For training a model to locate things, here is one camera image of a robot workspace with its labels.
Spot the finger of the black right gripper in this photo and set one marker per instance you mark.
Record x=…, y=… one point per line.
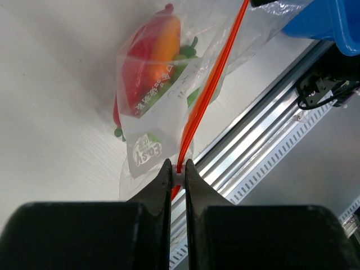
x=258, y=3

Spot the green grape bunch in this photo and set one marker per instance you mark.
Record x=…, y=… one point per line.
x=165, y=107

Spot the white slotted cable duct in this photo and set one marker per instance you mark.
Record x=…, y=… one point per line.
x=312, y=158

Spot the red chili pepper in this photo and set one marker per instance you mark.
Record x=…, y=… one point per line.
x=137, y=59

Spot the green chili pepper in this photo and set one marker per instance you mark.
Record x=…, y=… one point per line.
x=189, y=50

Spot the orange red mango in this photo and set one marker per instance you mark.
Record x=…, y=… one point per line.
x=166, y=47

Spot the aluminium mounting rail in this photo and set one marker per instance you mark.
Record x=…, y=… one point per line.
x=263, y=94

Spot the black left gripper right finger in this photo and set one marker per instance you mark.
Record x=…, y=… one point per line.
x=226, y=236

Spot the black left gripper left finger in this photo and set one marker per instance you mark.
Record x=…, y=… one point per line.
x=134, y=234

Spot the blue plastic tray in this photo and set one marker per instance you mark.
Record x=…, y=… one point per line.
x=336, y=21

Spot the clear zip bag orange zipper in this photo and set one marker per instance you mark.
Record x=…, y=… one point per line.
x=240, y=31

